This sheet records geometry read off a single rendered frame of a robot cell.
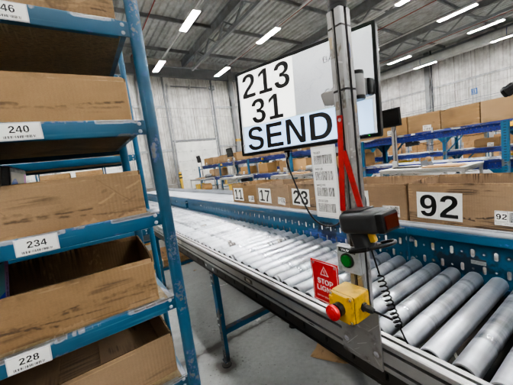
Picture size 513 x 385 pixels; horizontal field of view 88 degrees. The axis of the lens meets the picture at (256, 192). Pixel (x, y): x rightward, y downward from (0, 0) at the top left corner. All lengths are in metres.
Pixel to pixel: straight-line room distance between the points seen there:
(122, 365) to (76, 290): 0.20
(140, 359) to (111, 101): 0.58
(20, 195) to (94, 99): 0.23
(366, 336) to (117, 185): 0.71
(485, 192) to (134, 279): 1.13
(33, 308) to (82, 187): 0.24
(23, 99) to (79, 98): 0.09
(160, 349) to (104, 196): 0.38
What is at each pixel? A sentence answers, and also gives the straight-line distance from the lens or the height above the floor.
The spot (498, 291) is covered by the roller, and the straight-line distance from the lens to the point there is 1.14.
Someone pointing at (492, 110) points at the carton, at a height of 1.55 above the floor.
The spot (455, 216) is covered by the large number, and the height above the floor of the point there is 0.92.
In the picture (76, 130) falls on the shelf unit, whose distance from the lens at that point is 0.62.
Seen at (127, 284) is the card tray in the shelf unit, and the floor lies 1.00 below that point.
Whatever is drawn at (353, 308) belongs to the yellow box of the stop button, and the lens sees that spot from 0.73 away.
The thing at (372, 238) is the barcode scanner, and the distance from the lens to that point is 0.66.
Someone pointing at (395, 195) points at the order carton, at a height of 1.00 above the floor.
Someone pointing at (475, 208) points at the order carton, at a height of 0.96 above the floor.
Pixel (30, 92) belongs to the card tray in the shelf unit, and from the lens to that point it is 0.67.
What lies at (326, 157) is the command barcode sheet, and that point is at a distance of 0.74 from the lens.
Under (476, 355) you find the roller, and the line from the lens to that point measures 0.83.
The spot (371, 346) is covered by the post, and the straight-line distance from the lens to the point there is 0.84.
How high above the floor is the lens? 1.22
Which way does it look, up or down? 6 degrees down
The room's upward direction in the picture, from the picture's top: 7 degrees counter-clockwise
